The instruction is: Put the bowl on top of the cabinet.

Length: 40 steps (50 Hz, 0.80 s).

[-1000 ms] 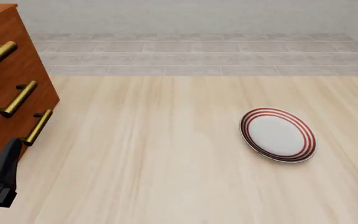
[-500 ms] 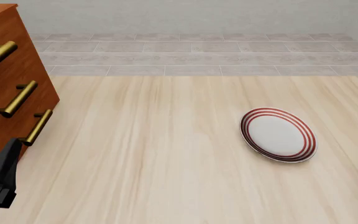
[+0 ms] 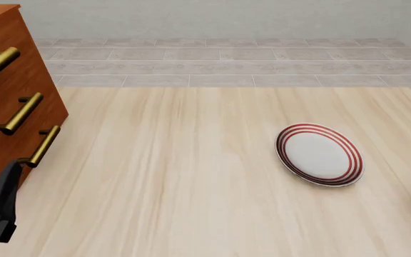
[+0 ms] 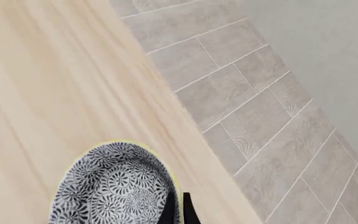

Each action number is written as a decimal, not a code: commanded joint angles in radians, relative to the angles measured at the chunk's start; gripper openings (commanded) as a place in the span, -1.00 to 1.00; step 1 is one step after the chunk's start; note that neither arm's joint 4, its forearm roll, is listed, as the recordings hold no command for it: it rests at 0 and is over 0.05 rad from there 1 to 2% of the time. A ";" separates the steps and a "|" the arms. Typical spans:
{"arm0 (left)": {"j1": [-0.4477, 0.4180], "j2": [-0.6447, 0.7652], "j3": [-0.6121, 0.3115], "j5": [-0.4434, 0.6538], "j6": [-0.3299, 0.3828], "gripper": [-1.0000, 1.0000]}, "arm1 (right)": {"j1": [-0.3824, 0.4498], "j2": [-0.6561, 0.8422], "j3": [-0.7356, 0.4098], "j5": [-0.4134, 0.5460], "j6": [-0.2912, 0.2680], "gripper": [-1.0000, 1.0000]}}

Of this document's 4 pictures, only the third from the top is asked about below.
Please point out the small wooden cabinet drawer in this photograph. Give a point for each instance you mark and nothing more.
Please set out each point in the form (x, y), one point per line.
(56, 113)

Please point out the medium wooden cabinet drawer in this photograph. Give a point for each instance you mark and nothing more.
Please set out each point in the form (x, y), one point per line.
(38, 77)

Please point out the wooden cabinet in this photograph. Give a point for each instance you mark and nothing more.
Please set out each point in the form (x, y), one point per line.
(30, 77)

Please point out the white plate with red rings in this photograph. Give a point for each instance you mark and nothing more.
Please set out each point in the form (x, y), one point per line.
(319, 155)

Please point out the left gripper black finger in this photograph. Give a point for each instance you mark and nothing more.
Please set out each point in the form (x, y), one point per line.
(2, 187)

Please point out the large wooden cabinet drawer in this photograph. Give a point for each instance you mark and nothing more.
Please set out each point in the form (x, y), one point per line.
(9, 32)

